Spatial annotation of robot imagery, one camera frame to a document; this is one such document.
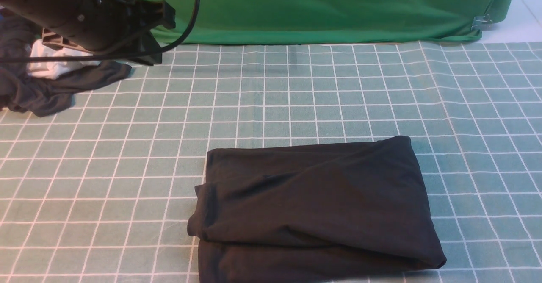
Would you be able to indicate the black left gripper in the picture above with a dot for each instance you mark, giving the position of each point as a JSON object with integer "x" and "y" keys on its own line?
{"x": 107, "y": 27}

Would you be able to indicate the dark gray long-sleeve shirt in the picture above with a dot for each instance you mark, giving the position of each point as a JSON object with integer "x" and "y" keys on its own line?
{"x": 313, "y": 213}

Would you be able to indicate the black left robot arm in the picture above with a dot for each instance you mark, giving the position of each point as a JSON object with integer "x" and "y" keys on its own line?
{"x": 97, "y": 27}

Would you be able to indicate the green backdrop cloth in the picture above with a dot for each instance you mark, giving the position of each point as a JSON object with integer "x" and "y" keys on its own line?
{"x": 297, "y": 22}

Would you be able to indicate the crumpled white garment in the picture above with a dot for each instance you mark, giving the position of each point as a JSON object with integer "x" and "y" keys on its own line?
{"x": 53, "y": 70}

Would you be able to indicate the crumpled dark gray garment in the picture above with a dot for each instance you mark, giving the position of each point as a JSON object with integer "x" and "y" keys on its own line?
{"x": 40, "y": 95}

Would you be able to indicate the teal grid tablecloth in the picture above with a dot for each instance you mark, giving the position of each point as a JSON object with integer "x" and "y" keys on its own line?
{"x": 101, "y": 193}

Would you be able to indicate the metal binder clip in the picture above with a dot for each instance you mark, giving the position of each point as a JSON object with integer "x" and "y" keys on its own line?
{"x": 481, "y": 23}

